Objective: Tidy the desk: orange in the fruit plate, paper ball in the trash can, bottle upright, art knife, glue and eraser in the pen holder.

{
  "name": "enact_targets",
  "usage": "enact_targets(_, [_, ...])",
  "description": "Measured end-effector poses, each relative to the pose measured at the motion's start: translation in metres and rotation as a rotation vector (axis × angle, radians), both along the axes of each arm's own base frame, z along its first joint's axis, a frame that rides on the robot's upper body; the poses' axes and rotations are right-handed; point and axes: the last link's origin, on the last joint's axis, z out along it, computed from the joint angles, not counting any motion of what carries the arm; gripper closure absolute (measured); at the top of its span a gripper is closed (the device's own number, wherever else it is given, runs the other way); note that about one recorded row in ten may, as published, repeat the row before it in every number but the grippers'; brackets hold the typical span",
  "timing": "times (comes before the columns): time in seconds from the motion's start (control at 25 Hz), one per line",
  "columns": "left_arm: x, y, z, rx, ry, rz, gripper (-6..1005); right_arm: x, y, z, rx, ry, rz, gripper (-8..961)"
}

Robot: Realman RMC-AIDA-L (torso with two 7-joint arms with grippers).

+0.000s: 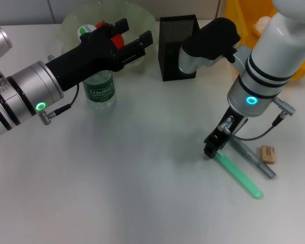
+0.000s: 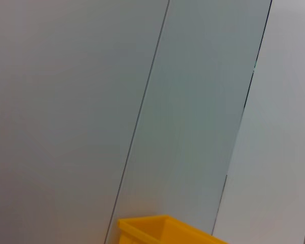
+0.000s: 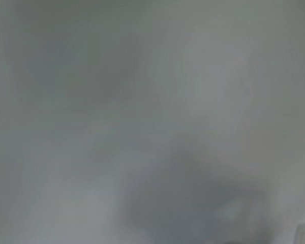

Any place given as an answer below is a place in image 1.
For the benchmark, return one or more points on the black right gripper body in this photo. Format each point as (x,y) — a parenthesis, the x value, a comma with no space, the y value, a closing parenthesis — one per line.
(225,129)

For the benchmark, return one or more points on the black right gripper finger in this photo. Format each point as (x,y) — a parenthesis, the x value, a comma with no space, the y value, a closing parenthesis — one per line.
(212,150)

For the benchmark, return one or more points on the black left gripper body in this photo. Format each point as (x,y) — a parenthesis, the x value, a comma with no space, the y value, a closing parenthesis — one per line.
(91,56)

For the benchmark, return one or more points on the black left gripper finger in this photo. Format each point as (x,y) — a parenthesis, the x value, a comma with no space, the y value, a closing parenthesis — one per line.
(134,48)
(119,26)

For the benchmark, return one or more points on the red-orange toy orange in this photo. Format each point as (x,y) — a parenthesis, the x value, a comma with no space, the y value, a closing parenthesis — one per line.
(118,41)

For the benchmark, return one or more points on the clear water bottle green label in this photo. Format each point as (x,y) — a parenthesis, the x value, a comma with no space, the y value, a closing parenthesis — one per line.
(100,94)

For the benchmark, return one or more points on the green pen with white clip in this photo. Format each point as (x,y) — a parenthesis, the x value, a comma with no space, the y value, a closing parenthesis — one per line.
(241,178)

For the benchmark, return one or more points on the white paper ball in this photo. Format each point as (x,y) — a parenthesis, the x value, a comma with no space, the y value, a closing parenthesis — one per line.
(261,24)

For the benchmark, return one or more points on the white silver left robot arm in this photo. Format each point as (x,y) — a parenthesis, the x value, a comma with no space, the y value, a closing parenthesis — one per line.
(15,96)

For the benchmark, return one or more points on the pale green glass fruit bowl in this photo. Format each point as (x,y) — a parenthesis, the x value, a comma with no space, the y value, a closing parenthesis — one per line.
(139,20)

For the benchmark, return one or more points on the black mesh pen holder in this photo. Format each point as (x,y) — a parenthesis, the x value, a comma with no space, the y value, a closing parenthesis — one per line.
(167,50)

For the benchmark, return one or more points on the grey pen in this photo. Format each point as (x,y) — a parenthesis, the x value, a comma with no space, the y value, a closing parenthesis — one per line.
(254,157)

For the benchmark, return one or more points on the tan eraser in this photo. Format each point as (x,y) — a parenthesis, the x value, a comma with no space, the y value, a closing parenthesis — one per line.
(269,154)

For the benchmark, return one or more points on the yellow plastic bin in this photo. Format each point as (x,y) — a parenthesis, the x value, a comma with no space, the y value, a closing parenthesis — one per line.
(233,10)

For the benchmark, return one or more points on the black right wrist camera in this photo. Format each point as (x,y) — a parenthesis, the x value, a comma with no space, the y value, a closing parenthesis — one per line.
(213,38)

